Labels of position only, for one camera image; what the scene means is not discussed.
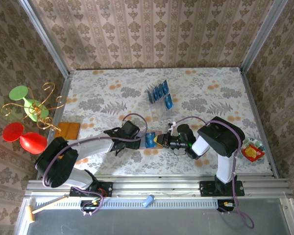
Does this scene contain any clear acrylic card stand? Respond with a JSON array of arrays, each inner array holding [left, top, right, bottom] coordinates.
[[144, 78, 174, 122]]

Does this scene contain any red plastic goblet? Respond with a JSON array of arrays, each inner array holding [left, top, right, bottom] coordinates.
[[2, 122, 48, 155]]

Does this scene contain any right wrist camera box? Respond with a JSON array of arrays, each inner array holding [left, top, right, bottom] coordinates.
[[177, 124, 194, 140]]

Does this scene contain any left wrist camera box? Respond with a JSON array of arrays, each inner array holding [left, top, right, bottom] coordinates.
[[122, 120, 141, 137]]

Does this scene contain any aluminium frame post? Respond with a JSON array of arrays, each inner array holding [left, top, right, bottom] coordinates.
[[239, 0, 289, 72], [17, 0, 72, 78]]

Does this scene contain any aluminium table side rail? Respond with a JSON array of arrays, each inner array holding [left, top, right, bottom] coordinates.
[[239, 67, 280, 179], [36, 70, 72, 181]]

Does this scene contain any red snack packet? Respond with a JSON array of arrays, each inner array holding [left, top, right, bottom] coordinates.
[[242, 144, 265, 163]]

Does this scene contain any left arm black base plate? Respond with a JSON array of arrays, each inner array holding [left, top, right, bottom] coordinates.
[[70, 181, 113, 198]]

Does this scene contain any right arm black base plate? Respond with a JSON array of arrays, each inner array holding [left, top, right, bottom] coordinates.
[[199, 180, 245, 197]]

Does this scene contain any light blue plastic tube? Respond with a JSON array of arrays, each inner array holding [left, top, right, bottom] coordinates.
[[142, 194, 156, 209]]

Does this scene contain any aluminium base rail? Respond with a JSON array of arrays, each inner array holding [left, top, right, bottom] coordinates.
[[24, 174, 294, 199]]

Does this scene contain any wooden mallet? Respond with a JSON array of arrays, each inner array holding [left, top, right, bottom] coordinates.
[[25, 194, 69, 223]]

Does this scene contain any green plastic goblet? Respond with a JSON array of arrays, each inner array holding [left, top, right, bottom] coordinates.
[[9, 85, 49, 122]]

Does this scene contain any black power connector block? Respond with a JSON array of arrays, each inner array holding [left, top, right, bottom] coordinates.
[[80, 199, 100, 213], [217, 199, 236, 213]]

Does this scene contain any gold wire hook stand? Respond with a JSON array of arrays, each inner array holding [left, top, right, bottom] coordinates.
[[0, 82, 68, 134]]

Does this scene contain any orange wooden board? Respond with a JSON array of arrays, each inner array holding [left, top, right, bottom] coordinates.
[[55, 121, 81, 141]]

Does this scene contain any pink leather card holder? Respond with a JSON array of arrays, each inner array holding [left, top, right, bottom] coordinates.
[[136, 131, 164, 150]]

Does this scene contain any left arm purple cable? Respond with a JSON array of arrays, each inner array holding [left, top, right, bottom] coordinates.
[[41, 113, 148, 216]]

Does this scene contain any patterned ceramic bowl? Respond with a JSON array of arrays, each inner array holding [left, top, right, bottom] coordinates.
[[241, 137, 266, 162]]

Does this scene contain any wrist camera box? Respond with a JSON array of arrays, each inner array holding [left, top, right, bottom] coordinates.
[[122, 120, 141, 137], [177, 124, 194, 140]]

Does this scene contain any slotted grey cable duct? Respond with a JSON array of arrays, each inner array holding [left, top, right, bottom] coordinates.
[[34, 197, 220, 209]]

